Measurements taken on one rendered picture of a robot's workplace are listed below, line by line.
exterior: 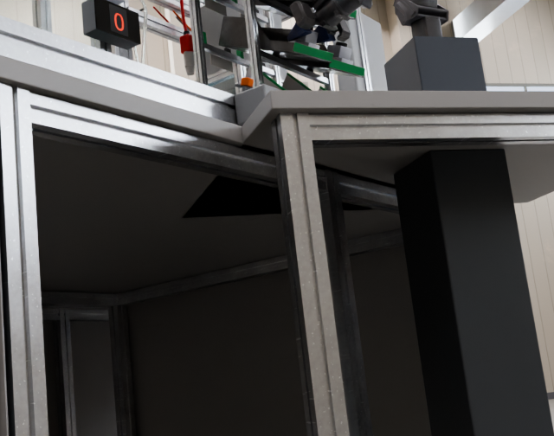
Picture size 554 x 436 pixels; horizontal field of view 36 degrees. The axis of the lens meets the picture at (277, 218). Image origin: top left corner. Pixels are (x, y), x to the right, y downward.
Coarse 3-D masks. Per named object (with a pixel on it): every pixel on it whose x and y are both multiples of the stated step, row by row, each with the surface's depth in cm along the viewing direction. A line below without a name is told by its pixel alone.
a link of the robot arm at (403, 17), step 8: (400, 0) 170; (408, 0) 168; (400, 8) 170; (408, 8) 168; (416, 8) 166; (424, 8) 167; (432, 8) 168; (440, 8) 172; (400, 16) 170; (408, 16) 168; (416, 16) 167; (440, 16) 171; (408, 24) 170
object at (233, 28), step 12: (228, 24) 212; (240, 24) 209; (228, 36) 212; (240, 36) 208; (264, 36) 202; (276, 36) 217; (240, 48) 212; (264, 48) 202; (276, 48) 198; (288, 48) 195; (300, 48) 196; (312, 48) 198; (312, 60) 204; (324, 60) 201
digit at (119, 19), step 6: (114, 6) 172; (114, 12) 172; (120, 12) 173; (114, 18) 171; (120, 18) 173; (126, 18) 174; (114, 24) 171; (120, 24) 173; (126, 24) 174; (114, 30) 171; (120, 30) 172; (126, 30) 174
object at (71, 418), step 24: (48, 312) 312; (72, 312) 320; (96, 312) 330; (48, 336) 315; (72, 336) 324; (96, 336) 334; (48, 360) 313; (72, 360) 321; (96, 360) 331; (48, 384) 310; (72, 384) 313; (96, 384) 328; (48, 408) 308; (72, 408) 311; (96, 408) 326; (48, 432) 306; (72, 432) 309; (96, 432) 324
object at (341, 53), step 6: (336, 42) 212; (342, 42) 211; (330, 48) 212; (336, 48) 211; (342, 48) 210; (348, 48) 212; (336, 54) 211; (342, 54) 211; (348, 54) 212; (336, 60) 211; (342, 60) 209; (348, 60) 211
